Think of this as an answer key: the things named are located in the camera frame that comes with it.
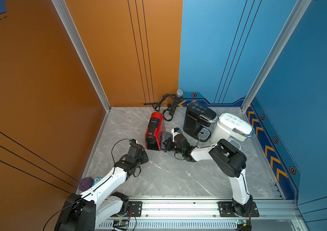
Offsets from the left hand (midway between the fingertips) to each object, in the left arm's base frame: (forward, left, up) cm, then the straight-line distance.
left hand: (145, 152), depth 88 cm
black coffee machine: (+16, -32, +12) cm, 38 cm away
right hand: (+9, -10, -2) cm, 14 cm away
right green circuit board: (-35, -52, -6) cm, 63 cm away
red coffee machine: (+9, -7, +12) cm, 17 cm away
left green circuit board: (-36, +9, -9) cm, 38 cm away
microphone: (+35, -13, -4) cm, 38 cm away
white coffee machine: (+7, -50, +15) cm, 53 cm away
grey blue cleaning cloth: (+9, -12, +3) cm, 15 cm away
